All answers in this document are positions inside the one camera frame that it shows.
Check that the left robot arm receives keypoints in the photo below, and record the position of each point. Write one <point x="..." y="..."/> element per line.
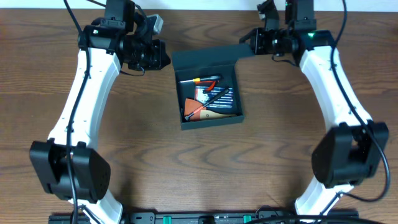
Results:
<point x="68" y="164"/>

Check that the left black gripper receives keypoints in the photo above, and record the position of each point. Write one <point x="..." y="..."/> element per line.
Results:
<point x="160" y="55"/>

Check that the black yellow screwdriver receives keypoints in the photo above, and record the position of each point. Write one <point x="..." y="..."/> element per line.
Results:
<point x="210" y="79"/>

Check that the dark green box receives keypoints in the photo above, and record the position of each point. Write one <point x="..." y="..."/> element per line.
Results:
<point x="207" y="86"/>

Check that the small claw hammer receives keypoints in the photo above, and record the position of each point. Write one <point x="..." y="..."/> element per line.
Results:
<point x="215" y="98"/>

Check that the blue precision screwdriver set case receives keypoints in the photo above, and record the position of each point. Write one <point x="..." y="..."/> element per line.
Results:
<point x="224" y="102"/>

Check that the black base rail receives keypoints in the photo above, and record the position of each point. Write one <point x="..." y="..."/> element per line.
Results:
<point x="199" y="218"/>

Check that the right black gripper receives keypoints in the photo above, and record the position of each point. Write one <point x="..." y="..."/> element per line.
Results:
<point x="259" y="35"/>

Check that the red handled pliers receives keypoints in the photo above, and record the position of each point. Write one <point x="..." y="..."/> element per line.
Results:
<point x="211" y="86"/>

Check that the orange scraper wooden handle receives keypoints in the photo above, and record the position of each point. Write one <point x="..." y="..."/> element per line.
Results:
<point x="195" y="111"/>

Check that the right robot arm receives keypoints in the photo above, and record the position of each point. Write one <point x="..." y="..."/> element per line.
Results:
<point x="353" y="146"/>

